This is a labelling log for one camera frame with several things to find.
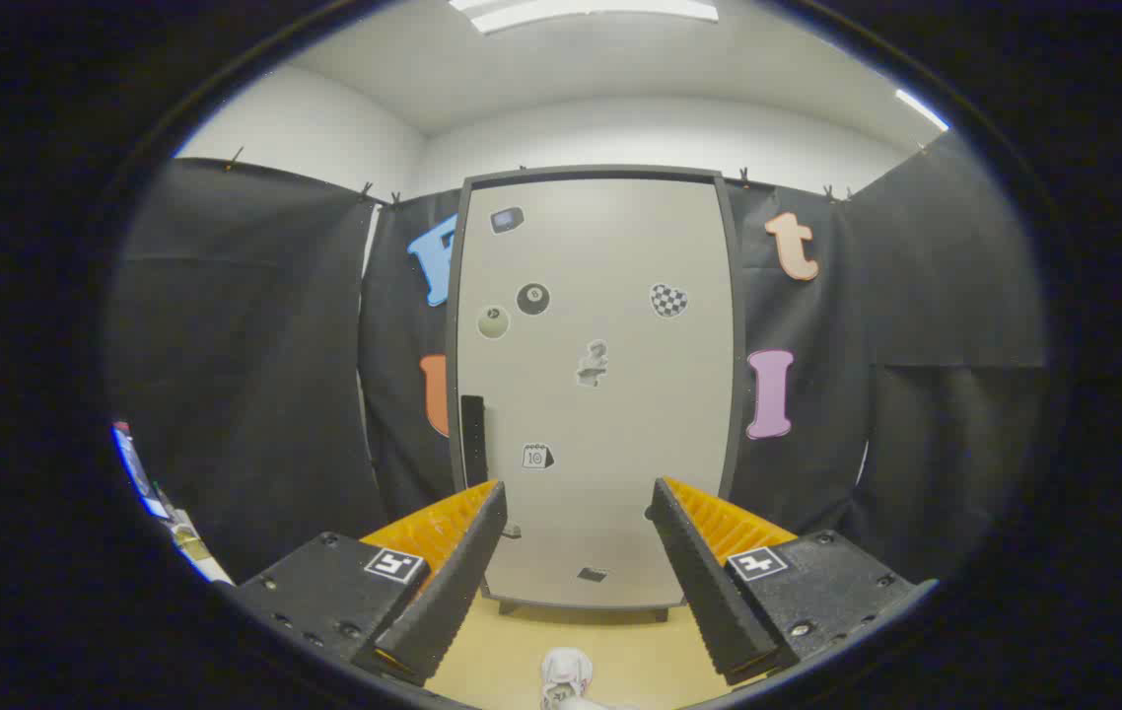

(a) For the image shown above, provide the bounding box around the black backdrop cloth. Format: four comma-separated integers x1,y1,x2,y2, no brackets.
105,133,1050,585

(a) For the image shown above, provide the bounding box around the long ceiling light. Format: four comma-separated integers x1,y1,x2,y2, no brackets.
450,0,720,36

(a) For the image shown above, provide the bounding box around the grey shoe cabinet door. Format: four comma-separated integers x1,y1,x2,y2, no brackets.
456,177,737,610

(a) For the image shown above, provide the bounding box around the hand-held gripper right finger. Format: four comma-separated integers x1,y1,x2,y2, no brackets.
648,477,939,688

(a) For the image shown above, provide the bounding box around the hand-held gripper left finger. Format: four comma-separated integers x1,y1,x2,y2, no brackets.
226,480,509,688

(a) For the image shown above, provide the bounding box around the grey shoe cabinet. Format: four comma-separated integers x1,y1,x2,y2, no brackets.
445,165,749,624

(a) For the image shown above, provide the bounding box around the light wooden base board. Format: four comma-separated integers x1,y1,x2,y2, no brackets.
423,592,779,710

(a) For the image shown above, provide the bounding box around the black cabinet door handle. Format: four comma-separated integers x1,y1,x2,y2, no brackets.
460,394,489,489

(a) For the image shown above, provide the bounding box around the white shoe red label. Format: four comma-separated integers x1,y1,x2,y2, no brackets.
539,647,641,710

